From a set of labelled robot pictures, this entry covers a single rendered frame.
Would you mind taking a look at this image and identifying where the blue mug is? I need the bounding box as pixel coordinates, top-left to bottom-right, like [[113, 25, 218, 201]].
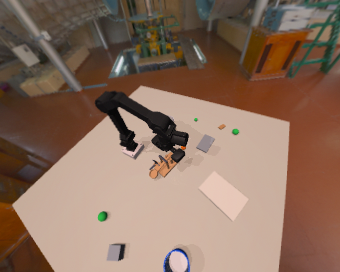
[[163, 248, 190, 272]]

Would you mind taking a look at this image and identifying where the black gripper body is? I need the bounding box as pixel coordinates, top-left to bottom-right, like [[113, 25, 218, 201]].
[[151, 135, 185, 163]]

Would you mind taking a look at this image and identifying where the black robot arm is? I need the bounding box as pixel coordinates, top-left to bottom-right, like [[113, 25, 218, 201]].
[[95, 91, 189, 152]]

